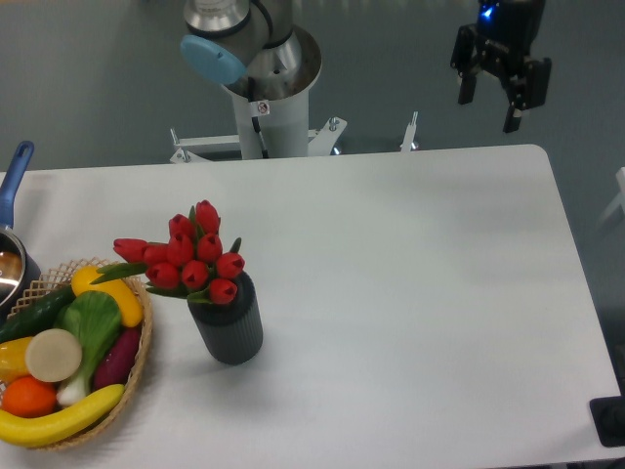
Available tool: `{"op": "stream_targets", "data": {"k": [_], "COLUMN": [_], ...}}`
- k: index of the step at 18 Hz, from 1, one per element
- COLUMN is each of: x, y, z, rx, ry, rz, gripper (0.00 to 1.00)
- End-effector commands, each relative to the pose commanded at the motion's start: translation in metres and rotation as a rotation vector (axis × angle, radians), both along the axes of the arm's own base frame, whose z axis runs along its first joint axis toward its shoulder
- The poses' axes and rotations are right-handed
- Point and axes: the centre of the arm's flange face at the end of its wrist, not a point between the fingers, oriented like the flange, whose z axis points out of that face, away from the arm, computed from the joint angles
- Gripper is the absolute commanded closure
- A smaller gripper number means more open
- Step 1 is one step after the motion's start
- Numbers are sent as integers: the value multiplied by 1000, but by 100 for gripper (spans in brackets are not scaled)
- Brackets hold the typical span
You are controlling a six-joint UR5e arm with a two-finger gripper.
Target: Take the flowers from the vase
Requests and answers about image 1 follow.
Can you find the orange fruit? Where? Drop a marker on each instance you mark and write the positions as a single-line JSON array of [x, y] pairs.
[[29, 398]]

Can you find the woven wicker basket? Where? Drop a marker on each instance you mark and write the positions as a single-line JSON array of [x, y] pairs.
[[61, 276]]

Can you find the yellow banana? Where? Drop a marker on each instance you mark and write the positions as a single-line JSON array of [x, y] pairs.
[[50, 429]]

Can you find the dark grey ribbed vase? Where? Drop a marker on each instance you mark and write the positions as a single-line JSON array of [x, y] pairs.
[[233, 333]]

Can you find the yellow bell pepper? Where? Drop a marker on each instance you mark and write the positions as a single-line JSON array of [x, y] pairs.
[[132, 312]]

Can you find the red tulip bouquet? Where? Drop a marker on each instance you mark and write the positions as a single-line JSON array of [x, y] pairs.
[[192, 264]]

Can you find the blue handled steel pot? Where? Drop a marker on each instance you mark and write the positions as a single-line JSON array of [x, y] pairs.
[[18, 269]]

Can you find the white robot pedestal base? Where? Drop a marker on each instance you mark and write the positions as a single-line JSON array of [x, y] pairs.
[[265, 129]]

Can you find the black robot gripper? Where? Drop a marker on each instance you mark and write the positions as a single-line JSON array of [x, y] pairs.
[[503, 36]]

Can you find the green cucumber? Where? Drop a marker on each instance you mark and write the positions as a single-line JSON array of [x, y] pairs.
[[37, 317]]

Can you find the black device at table edge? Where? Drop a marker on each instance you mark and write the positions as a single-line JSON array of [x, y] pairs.
[[608, 417]]

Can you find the green bok choy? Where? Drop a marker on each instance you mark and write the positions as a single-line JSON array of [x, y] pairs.
[[94, 319]]

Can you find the purple sweet potato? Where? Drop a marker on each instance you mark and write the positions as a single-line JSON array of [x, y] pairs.
[[116, 366]]

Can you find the beige round disc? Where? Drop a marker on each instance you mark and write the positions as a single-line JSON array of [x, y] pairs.
[[53, 355]]

